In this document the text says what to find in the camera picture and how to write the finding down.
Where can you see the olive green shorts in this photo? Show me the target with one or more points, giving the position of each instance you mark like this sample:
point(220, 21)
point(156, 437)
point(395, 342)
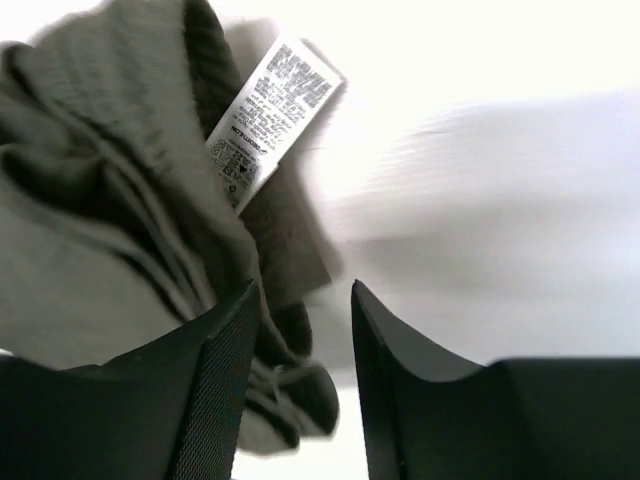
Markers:
point(115, 228)

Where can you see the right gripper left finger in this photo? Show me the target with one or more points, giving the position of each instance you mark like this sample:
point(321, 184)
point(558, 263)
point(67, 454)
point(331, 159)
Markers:
point(170, 409)

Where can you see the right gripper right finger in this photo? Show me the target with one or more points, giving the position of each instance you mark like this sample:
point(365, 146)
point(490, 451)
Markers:
point(428, 413)

